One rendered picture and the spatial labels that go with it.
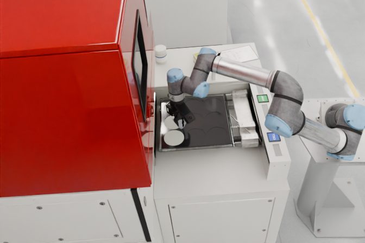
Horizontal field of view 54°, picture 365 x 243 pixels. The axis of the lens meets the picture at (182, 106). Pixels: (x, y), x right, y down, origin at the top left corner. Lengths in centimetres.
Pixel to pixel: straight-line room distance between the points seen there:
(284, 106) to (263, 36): 266
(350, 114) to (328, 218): 107
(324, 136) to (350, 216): 115
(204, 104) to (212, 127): 17
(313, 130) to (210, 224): 74
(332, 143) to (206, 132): 59
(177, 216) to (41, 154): 89
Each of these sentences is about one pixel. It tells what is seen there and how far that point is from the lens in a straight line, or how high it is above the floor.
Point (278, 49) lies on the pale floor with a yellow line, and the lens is 390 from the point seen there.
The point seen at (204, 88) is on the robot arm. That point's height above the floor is 124.
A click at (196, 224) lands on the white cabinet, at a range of 193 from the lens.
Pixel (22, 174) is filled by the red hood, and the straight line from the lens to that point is 127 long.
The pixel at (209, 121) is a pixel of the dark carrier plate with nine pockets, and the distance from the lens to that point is 187.
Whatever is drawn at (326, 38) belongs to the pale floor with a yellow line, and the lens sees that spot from 417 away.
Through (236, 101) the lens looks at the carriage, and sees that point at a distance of 200.
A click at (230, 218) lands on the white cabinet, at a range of 191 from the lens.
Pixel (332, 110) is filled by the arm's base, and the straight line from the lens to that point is 196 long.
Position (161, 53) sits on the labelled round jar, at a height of 105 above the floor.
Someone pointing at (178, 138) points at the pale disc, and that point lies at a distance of 180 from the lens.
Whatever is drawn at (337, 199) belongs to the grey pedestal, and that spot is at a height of 12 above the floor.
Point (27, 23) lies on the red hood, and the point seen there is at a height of 182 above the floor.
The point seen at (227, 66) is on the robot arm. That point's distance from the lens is 154.
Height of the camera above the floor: 227
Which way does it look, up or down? 45 degrees down
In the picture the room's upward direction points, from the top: 5 degrees counter-clockwise
